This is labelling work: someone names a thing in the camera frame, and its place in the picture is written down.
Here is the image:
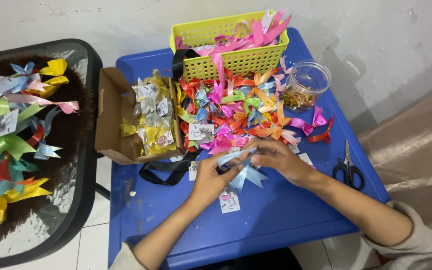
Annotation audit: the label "person's left hand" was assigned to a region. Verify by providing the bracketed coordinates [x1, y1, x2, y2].
[190, 152, 245, 206]

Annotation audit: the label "heap of gold silver packets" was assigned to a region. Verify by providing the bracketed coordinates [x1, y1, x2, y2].
[120, 69, 179, 157]

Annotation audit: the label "red ribbon bow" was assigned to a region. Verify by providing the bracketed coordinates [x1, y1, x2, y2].
[306, 114, 335, 145]

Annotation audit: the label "brown cardboard box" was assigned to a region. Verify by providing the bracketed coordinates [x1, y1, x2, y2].
[94, 67, 185, 166]

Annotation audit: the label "person's beige sweater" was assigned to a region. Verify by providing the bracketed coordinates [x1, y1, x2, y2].
[108, 200, 432, 270]

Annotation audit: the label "brown furry mat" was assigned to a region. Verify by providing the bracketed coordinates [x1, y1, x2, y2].
[0, 55, 96, 250]

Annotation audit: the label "black handled scissors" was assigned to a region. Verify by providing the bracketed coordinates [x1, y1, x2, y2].
[332, 139, 366, 191]

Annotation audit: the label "pile of colourful ribbon bows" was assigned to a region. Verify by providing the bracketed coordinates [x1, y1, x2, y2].
[174, 56, 302, 155]

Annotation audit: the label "heap of tagged ribbon bows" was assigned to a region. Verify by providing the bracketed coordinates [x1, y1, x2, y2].
[0, 58, 80, 243]

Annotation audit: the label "bunch of gold twist ties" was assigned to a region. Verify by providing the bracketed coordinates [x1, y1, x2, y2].
[282, 88, 317, 113]

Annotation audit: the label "blue plastic table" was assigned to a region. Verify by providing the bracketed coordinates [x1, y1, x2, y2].
[107, 27, 391, 270]

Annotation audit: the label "clear plastic jar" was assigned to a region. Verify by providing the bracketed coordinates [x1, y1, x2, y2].
[281, 59, 332, 113]

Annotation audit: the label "black ribbon strap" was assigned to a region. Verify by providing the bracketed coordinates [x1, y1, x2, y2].
[172, 49, 202, 80]
[139, 150, 202, 187]

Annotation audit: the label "black framed glass table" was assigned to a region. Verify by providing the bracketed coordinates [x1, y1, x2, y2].
[0, 38, 111, 270]

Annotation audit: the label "heap of pink ribbon strips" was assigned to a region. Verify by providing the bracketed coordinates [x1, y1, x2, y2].
[175, 9, 293, 57]

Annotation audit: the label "yellow perforated plastic basket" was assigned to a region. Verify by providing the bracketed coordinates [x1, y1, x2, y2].
[169, 10, 290, 82]

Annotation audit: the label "pink ribbon bow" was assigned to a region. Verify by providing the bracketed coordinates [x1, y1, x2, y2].
[289, 105, 329, 137]

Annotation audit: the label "beige shiny cloth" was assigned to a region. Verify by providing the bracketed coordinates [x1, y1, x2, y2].
[356, 77, 432, 241]

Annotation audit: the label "white printed tag card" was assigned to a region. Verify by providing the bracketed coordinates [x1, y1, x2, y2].
[219, 191, 241, 214]
[188, 160, 200, 182]
[298, 152, 316, 169]

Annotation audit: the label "light blue ribbon bow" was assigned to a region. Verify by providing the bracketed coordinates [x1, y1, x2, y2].
[216, 147, 269, 194]

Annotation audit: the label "person's right hand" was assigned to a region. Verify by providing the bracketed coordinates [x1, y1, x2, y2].
[244, 138, 316, 187]

